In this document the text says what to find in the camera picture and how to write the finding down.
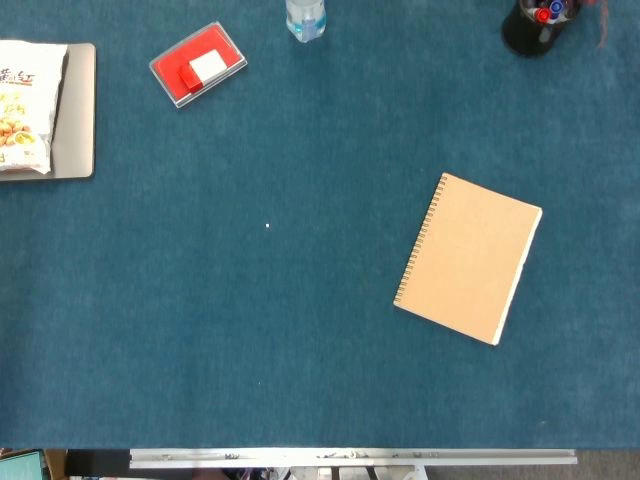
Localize kraft spiral notebook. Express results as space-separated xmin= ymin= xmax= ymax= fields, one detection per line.
xmin=393 ymin=172 xmax=544 ymax=347

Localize blue felt table mat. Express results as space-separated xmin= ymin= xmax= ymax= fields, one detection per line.
xmin=0 ymin=0 xmax=640 ymax=450

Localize red and white block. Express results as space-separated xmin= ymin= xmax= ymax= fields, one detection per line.
xmin=178 ymin=48 xmax=228 ymax=95

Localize red ink pad tray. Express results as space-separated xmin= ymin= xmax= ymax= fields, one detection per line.
xmin=148 ymin=20 xmax=249 ymax=110

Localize upright clear water bottle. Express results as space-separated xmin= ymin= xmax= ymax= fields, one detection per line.
xmin=285 ymin=0 xmax=328 ymax=44

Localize grey tray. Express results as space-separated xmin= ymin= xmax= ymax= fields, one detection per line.
xmin=0 ymin=42 xmax=97 ymax=181

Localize black mesh pen holder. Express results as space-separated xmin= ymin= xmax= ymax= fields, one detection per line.
xmin=501 ymin=0 xmax=584 ymax=59

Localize white snack bag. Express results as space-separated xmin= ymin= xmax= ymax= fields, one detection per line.
xmin=0 ymin=39 xmax=69 ymax=175

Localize teal printed box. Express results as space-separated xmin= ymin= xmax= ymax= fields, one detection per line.
xmin=0 ymin=449 xmax=46 ymax=480

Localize aluminium table edge rail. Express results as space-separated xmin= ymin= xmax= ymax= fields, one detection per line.
xmin=128 ymin=448 xmax=579 ymax=470

